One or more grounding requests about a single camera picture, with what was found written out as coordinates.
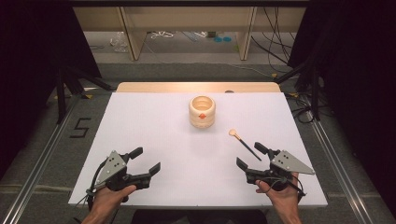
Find cream wooden pot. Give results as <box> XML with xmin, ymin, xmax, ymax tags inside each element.
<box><xmin>188</xmin><ymin>95</ymin><xmax>217</xmax><ymax>129</ymax></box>

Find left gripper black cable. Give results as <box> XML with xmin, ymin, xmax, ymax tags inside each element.
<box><xmin>74</xmin><ymin>160</ymin><xmax>109</xmax><ymax>213</ymax></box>

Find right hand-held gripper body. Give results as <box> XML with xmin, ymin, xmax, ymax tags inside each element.
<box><xmin>245</xmin><ymin>149</ymin><xmax>316</xmax><ymax>192</ymax></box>

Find white coiled cable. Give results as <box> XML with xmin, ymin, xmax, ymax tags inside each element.
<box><xmin>149</xmin><ymin>30</ymin><xmax>175</xmax><ymax>40</ymax></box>

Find hanging black cables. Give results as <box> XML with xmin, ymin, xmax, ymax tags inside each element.
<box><xmin>249</xmin><ymin>7</ymin><xmax>297</xmax><ymax>75</ymax></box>

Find black curtain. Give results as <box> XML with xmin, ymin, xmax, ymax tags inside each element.
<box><xmin>0</xmin><ymin>0</ymin><xmax>103</xmax><ymax>180</ymax></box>
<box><xmin>287</xmin><ymin>0</ymin><xmax>396</xmax><ymax>217</ymax></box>

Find person's left hand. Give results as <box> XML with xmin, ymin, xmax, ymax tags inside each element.
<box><xmin>89</xmin><ymin>184</ymin><xmax>138</xmax><ymax>217</ymax></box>

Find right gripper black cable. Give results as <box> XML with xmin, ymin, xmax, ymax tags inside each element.
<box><xmin>269</xmin><ymin>176</ymin><xmax>308</xmax><ymax>202</ymax></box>

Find person's right hand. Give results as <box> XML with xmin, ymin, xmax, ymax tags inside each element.
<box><xmin>255</xmin><ymin>172</ymin><xmax>302</xmax><ymax>214</ymax></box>

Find white table board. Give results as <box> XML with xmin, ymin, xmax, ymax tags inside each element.
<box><xmin>67</xmin><ymin>91</ymin><xmax>329</xmax><ymax>209</ymax></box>

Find black metal stand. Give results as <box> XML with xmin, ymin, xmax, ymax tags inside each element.
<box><xmin>55</xmin><ymin>65</ymin><xmax>114</xmax><ymax>125</ymax></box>
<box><xmin>274</xmin><ymin>57</ymin><xmax>322</xmax><ymax>122</ymax></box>

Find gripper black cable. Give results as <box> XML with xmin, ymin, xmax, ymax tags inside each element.
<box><xmin>74</xmin><ymin>160</ymin><xmax>109</xmax><ymax>213</ymax></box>
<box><xmin>269</xmin><ymin>176</ymin><xmax>308</xmax><ymax>202</ymax></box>

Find black floor cables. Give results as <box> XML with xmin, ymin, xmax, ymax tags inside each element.
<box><xmin>285</xmin><ymin>92</ymin><xmax>316</xmax><ymax>124</ymax></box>

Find wooden table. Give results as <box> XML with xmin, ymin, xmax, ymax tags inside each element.
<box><xmin>116</xmin><ymin>81</ymin><xmax>282</xmax><ymax>93</ymax></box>

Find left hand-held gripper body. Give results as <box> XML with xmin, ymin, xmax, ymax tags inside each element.
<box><xmin>93</xmin><ymin>149</ymin><xmax>152</xmax><ymax>192</ymax></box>

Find clear plastic bag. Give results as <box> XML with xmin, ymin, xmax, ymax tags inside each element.
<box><xmin>108</xmin><ymin>31</ymin><xmax>130</xmax><ymax>53</ymax></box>

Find person's dark lap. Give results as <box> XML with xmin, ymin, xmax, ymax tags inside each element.
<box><xmin>130</xmin><ymin>209</ymin><xmax>269</xmax><ymax>224</ymax></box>

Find aluminium floor rail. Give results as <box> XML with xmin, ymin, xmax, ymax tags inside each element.
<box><xmin>306</xmin><ymin>92</ymin><xmax>375</xmax><ymax>224</ymax></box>
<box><xmin>0</xmin><ymin>92</ymin><xmax>82</xmax><ymax>224</ymax></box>

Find light wooden shelf unit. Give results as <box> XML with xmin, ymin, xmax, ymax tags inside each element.
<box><xmin>73</xmin><ymin>6</ymin><xmax>307</xmax><ymax>62</ymax></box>

